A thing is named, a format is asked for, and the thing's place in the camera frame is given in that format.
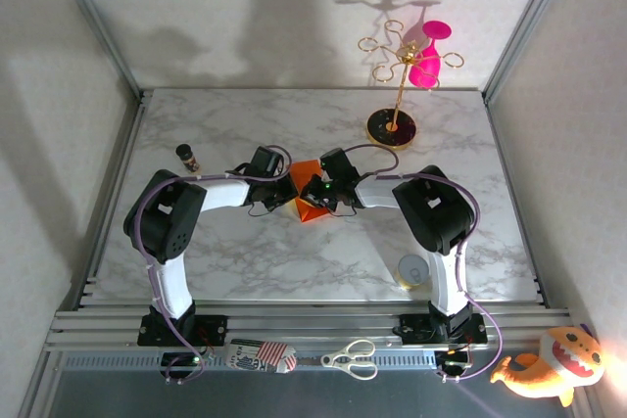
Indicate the silver tin can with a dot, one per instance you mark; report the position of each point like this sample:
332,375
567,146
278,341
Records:
410,268

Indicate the small dark bottle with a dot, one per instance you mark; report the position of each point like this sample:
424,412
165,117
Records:
188,157

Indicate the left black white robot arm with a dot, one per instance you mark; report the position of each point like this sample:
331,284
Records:
169,222

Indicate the aluminium cross rail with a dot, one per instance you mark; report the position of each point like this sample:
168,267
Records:
313,325

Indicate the gold wine glass rack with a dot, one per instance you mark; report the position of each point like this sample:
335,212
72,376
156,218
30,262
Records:
392,128

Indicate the aluminium frame post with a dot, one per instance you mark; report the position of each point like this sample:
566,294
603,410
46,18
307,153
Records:
99,26
522,26

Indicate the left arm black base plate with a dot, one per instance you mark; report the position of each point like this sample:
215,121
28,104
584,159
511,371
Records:
215,327

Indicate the orange fish plush toy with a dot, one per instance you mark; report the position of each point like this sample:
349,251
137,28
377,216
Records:
553,364

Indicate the pink wine glass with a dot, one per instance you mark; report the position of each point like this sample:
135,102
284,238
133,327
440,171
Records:
423,65

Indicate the small circuit board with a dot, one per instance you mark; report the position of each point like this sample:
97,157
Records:
455,361
183,364

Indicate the orange paper sheet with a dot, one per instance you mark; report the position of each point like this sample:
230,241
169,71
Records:
306,171

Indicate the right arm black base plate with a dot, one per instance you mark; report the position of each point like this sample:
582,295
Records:
411,327

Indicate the printed striped pouch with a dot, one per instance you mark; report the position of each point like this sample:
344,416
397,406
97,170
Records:
259,357

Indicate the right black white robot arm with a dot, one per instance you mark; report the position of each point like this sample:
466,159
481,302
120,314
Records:
431,212

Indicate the aluminium side rail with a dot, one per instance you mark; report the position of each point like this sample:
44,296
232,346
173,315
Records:
128,144
509,168

